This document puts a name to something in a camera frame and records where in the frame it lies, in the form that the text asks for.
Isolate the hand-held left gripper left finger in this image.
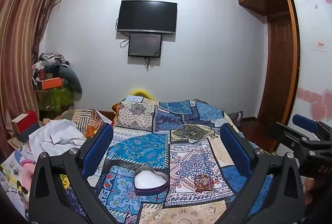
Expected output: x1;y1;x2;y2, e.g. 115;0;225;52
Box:
28;122;122;224

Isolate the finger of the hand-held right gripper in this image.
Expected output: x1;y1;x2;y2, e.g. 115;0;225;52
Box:
292;113;332;137
269;122;332;181

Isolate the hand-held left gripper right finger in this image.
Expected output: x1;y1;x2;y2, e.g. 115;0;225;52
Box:
220;123;305;224

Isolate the pile of mixed jewelry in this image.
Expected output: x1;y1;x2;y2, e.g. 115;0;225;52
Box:
193;173;216;195

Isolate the heart-shaped jewelry box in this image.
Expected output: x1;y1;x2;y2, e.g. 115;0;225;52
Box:
133;165;169;196

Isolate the dark cloth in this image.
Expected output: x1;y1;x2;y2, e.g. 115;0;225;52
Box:
228;110;244;126

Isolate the orange striped cloth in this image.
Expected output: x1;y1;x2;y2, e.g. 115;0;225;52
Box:
70;108;115;137

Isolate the white cloth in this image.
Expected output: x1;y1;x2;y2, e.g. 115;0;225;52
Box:
24;107;115;159

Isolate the patchwork printed blanket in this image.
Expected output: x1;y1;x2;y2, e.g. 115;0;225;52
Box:
60;95;275;224

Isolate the yellow printed cloth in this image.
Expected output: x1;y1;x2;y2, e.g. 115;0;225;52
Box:
59;173;70;189

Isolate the white sliding wardrobe door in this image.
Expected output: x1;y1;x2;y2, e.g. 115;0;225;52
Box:
290;0;332;127

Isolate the green patterned cloth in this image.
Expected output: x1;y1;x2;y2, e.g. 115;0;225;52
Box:
36;85;74;111

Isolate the grey cushion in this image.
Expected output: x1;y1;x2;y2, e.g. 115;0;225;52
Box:
60;67;83;100

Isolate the red box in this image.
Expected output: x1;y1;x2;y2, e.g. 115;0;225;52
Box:
11;110;39;135

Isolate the pink plush item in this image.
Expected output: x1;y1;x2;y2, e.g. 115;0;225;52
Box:
21;159;37;193

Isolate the red paper sticker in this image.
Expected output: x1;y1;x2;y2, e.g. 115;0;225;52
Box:
314;38;327;52

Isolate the orange box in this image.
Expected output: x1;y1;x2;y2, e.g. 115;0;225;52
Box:
41;77;63;90

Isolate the cardboard box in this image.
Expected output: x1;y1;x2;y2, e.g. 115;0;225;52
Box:
6;132;30;149

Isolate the printed magazine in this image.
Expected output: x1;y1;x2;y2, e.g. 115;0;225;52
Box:
0;150;26;192

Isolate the small black monitor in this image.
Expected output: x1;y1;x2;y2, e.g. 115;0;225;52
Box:
128;33;163;58

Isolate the brown striped curtain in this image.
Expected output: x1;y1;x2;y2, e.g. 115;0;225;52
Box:
0;0;64;159

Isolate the black cable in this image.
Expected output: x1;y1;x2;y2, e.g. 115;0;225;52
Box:
145;49;162;72
120;32;131;48

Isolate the black wall television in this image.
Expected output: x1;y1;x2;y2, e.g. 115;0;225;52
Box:
116;0;178;35

